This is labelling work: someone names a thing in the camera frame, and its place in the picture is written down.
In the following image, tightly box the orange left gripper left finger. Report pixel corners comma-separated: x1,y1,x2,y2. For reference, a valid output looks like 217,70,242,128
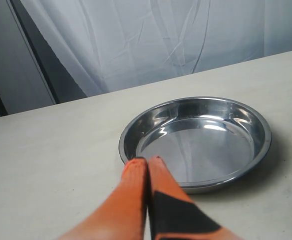
59,158,148,240

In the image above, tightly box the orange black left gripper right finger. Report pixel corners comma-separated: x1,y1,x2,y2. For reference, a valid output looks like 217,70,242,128
148,156,236,240

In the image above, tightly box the round stainless steel pan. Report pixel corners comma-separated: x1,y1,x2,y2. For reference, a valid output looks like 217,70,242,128
118,96,272,194

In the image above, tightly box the white backdrop curtain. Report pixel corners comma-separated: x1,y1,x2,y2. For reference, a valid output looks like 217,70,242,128
22,0,292,97

